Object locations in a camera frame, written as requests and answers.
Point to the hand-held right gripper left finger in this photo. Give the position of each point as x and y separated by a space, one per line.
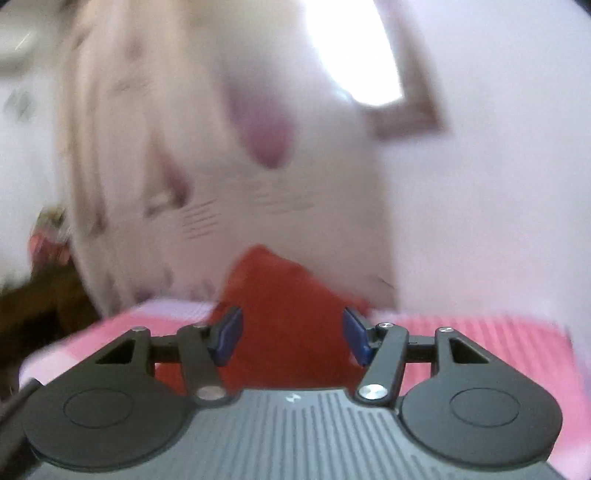
229 339

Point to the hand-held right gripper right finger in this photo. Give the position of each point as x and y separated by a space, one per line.
355 337

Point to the red garment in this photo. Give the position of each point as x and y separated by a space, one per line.
286 314

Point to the pink quilted bedspread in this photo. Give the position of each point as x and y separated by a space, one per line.
485 337

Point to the dark wooden furniture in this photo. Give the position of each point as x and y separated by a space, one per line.
41 304

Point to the printed white curtain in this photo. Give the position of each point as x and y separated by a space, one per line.
184 138

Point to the colourful clutter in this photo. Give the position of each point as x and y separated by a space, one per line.
48 235

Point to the wooden framed window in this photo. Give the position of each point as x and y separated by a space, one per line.
360 55

